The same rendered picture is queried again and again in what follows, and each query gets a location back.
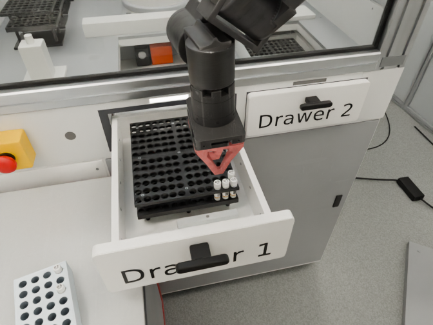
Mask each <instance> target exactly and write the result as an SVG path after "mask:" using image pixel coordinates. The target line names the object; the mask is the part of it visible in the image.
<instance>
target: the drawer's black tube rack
mask: <svg viewBox="0 0 433 325"><path fill-rule="evenodd" d="M182 120H185V121H182ZM175 121H178V122H175ZM166 122H170V123H166ZM159 123H163V124H159ZM147 124H149V126H146V125H147ZM152 124H156V125H152ZM183 125H187V126H183ZM133 126H136V127H135V128H132V127H133ZM139 126H141V127H139ZM176 126H180V127H176ZM167 127H171V128H167ZM161 128H164V129H162V130H161ZM154 129H157V130H154ZM147 130H150V131H148V132H147ZM140 131H143V132H140ZM132 132H136V133H132ZM130 137H131V160H132V172H133V194H134V197H136V196H142V197H143V196H144V195H148V194H153V193H160V192H168V191H172V190H179V189H184V188H185V189H186V190H187V189H188V188H191V187H196V186H203V185H208V184H214V181H215V180H219V181H221V182H222V180H223V179H228V176H227V173H228V171H229V170H233V168H232V166H231V163H229V165H228V167H227V168H226V170H225V172H224V173H223V174H218V175H214V173H213V172H212V171H211V170H210V169H209V167H208V166H207V164H206V163H205V162H204V161H203V160H202V159H201V158H200V157H199V156H198V155H197V154H196V153H195V149H194V146H193V140H192V136H191V130H190V127H189V123H188V116H184V117H174V118H169V119H159V120H154V121H144V122H139V123H130ZM223 151H224V152H222V154H221V156H220V158H219V159H216V160H213V162H214V163H215V164H216V166H220V165H221V163H222V161H223V159H224V157H225V155H226V153H227V152H226V150H223ZM229 182H230V179H229ZM187 194H188V190H187ZM236 202H238V195H237V193H236V197H235V198H232V197H230V192H229V196H228V199H223V198H222V193H221V194H220V200H219V201H216V200H215V198H214V194H213V195H207V196H202V197H195V198H190V199H183V200H179V201H172V202H165V203H160V204H153V205H149V206H141V207H137V217H138V220H141V219H146V220H147V221H148V220H150V218H152V217H158V216H163V215H169V214H174V213H180V212H187V213H190V212H191V210H199V209H203V208H210V207H214V206H221V205H226V206H229V205H230V204H232V203H236Z"/></svg>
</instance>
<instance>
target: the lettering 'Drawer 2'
mask: <svg viewBox="0 0 433 325"><path fill-rule="evenodd" d="M347 105H350V106H351V107H350V108H349V109H348V110H347V111H346V112H345V113H347V112H348V111H349V110H350V109H351V108H352V104H351V103H348V104H345V105H344V106H347ZM334 109H335V108H333V109H329V110H328V112H327V117H326V119H328V116H329V112H330V111H331V110H334ZM318 112H322V114H320V115H324V111H323V110H319V111H317V112H316V113H315V114H314V120H316V121H318V120H321V119H322V118H320V119H316V116H320V115H317V113H318ZM345 113H343V114H342V115H341V117H344V116H349V115H350V114H347V115H344V114H345ZM311 114H312V112H310V114H309V116H308V118H307V116H306V113H303V115H302V118H301V119H300V114H299V113H298V122H299V123H300V122H301V121H302V119H303V117H304V115H305V122H307V121H308V120H309V118H310V116H311ZM266 116H267V117H270V122H269V124H268V125H267V126H261V125H262V117H266ZM287 116H291V117H292V118H288V119H286V120H289V119H291V122H289V123H286V120H285V121H284V124H290V123H291V124H292V123H293V119H294V116H293V115H291V114H290V115H286V116H285V117H287ZM280 117H283V116H282V115H281V116H279V117H276V122H275V126H277V122H278V119H279V118H280ZM272 120H273V118H272V117H271V116H270V115H261V116H260V123H259V128H265V127H268V126H269V125H270V124H271V123H272Z"/></svg>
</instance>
